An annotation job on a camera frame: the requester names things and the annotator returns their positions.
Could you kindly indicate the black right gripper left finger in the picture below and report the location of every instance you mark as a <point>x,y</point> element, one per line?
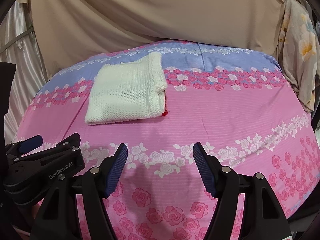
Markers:
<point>58,216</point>

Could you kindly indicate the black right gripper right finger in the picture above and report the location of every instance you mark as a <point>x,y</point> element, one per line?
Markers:
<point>263,216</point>

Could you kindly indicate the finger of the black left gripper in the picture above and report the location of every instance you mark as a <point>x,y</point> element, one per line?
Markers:
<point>65,157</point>
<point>24,147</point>

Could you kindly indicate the white knitted sweater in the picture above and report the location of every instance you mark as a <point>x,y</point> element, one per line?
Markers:
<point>128,91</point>

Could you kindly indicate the shiny satin curtain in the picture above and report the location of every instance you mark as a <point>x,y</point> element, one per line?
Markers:
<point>19,46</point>

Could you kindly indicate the pink floral bed sheet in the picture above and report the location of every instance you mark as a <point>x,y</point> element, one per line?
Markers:
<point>235,102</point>

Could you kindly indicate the beige curtain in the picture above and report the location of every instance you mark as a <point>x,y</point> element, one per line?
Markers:
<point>70,31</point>

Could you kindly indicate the floral beige cloth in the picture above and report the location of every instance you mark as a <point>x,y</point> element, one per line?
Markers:
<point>298,53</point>

